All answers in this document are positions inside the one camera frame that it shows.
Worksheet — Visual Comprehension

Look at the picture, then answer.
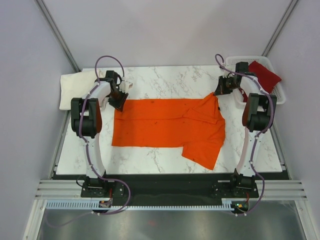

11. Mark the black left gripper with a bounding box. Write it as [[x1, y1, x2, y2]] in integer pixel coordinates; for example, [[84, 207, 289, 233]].
[[107, 88, 129, 112]]

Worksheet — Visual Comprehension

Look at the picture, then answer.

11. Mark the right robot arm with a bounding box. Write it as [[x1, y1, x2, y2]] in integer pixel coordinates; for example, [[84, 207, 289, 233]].
[[214, 62, 277, 178]]

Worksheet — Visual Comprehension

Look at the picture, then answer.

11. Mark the right aluminium corner post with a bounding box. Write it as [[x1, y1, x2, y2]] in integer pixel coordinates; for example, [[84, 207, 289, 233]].
[[261, 0, 300, 57]]

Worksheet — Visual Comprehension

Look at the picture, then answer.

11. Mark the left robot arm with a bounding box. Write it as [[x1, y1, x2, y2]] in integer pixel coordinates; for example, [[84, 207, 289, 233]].
[[70, 70, 129, 179]]

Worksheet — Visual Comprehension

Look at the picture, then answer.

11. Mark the left aluminium corner post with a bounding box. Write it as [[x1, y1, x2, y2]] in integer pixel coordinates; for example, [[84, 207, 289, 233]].
[[34, 0, 81, 72]]

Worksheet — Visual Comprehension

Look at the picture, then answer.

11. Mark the aluminium corner post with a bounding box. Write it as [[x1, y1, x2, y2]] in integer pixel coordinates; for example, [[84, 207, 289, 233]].
[[34, 0, 81, 72], [261, 0, 300, 57]]

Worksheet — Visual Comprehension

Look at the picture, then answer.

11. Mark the dark red t shirt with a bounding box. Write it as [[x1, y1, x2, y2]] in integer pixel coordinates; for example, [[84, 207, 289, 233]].
[[235, 60, 282, 94]]

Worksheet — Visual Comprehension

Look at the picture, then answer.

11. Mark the white slotted cable duct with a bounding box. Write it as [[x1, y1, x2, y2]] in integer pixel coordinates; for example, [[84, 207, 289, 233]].
[[45, 199, 234, 211]]

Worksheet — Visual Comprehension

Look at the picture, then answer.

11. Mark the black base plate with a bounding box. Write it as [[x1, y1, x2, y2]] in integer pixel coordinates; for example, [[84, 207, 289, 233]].
[[53, 171, 290, 207]]

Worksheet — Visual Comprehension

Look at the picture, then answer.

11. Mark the orange t shirt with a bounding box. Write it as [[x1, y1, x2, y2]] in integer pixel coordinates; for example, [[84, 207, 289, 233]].
[[112, 93, 226, 170]]

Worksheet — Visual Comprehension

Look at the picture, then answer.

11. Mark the cream folded t shirt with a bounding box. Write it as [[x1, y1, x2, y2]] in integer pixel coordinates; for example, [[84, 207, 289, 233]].
[[59, 69, 111, 111]]

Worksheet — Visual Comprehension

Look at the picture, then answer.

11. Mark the aluminium frame rail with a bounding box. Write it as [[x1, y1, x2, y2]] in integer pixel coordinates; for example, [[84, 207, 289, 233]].
[[35, 180, 307, 200]]

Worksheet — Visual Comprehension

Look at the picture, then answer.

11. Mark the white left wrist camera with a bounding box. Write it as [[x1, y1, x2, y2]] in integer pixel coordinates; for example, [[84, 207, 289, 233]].
[[119, 80, 133, 93]]

